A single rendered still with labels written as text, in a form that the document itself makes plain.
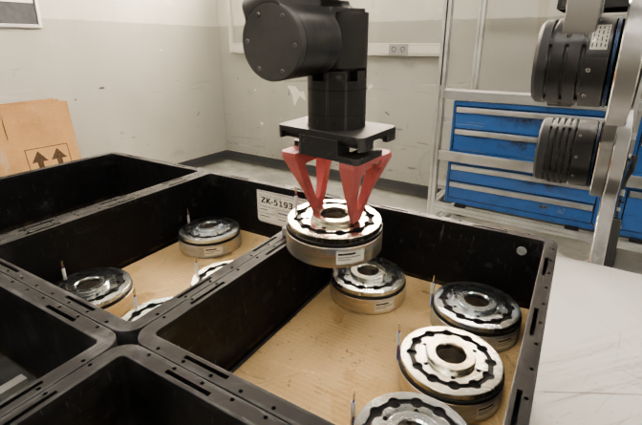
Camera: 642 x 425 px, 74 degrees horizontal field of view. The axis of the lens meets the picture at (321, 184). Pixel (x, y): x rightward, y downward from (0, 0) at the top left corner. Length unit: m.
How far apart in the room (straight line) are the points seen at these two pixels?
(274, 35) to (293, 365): 0.34
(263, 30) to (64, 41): 3.34
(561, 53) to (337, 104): 0.49
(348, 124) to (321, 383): 0.27
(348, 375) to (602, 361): 0.46
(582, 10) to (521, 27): 2.35
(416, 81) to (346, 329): 2.91
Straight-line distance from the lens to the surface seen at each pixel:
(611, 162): 1.24
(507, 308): 0.59
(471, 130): 2.37
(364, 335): 0.55
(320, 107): 0.40
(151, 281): 0.70
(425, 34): 3.33
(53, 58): 3.61
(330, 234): 0.42
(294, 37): 0.33
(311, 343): 0.54
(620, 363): 0.84
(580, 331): 0.88
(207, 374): 0.36
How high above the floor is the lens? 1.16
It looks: 18 degrees down
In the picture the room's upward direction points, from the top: straight up
